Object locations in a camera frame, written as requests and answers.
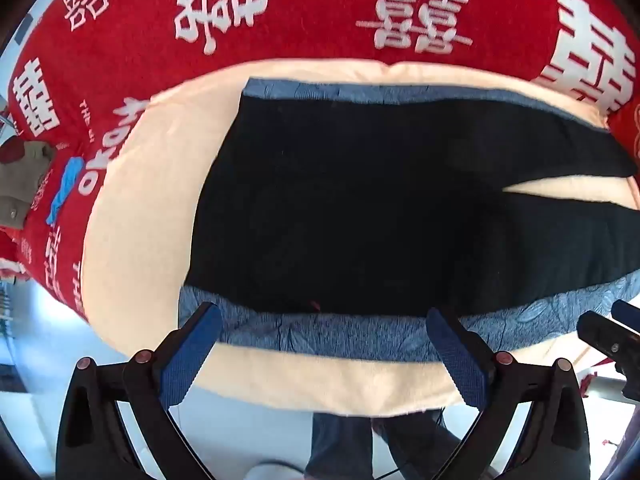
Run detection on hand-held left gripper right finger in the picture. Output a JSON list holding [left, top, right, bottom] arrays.
[[426, 307, 592, 480]]

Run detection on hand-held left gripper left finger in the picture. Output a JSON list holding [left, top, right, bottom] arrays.
[[55, 302, 223, 480]]

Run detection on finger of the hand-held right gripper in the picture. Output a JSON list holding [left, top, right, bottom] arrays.
[[576, 311, 640, 376], [611, 299, 640, 333]]

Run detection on black pants with blue lining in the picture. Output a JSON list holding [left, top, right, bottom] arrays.
[[179, 77, 640, 363]]

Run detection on person's leg in jeans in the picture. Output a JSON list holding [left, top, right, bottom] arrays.
[[305, 410, 375, 480], [375, 407, 466, 480]]

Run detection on cream fleece blanket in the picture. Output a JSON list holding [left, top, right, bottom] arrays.
[[82, 57, 640, 418]]

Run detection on red printed blanket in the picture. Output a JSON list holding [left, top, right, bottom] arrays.
[[0, 0, 640, 321]]

